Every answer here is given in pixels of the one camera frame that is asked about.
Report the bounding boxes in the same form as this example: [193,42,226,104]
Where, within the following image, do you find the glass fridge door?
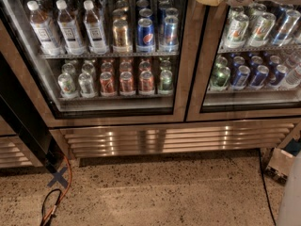
[188,0,301,121]
[1,0,204,128]

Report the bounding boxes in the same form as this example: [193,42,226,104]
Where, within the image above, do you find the green can right door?
[210,67,230,90]

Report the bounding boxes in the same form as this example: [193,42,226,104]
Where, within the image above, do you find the steel fridge bottom grille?
[60,121,296,158]

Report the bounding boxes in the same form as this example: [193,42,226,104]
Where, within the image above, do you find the white 7up can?
[247,12,276,47]
[224,14,249,49]

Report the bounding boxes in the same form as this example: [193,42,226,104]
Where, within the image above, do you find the silver blue Pepsi can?
[160,16,179,52]

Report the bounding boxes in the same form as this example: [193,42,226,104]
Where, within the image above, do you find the silver blue can right shelf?
[270,9,301,46]

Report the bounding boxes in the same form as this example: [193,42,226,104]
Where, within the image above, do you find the green silver can lower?
[158,70,173,94]

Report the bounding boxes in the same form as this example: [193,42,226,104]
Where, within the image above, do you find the gold soda can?
[113,19,133,53]

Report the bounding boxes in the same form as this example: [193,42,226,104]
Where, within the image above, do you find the red soda can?
[100,72,117,96]
[119,72,135,96]
[138,71,155,95]

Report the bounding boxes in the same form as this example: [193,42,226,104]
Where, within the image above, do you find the clear tea bottle right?
[84,0,108,54]

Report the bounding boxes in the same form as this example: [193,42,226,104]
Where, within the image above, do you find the clear tea bottle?
[27,1,63,56]
[84,0,108,54]
[56,0,86,55]

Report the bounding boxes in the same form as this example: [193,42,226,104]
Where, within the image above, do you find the clear tea bottle middle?
[56,0,86,55]

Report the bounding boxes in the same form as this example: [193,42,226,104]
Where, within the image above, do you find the clear tea bottle left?
[27,1,63,56]

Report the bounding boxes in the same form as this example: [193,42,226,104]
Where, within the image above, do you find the white green can lower left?
[58,73,78,99]

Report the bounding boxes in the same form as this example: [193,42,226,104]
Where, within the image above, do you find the black cable right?
[259,149,277,226]

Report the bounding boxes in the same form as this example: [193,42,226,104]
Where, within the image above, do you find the black cable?
[40,187,64,226]
[259,149,277,226]

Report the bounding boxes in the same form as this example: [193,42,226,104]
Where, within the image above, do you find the orange cable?
[40,155,73,226]

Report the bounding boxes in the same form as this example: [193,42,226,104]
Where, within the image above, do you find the black cable left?
[40,187,64,226]

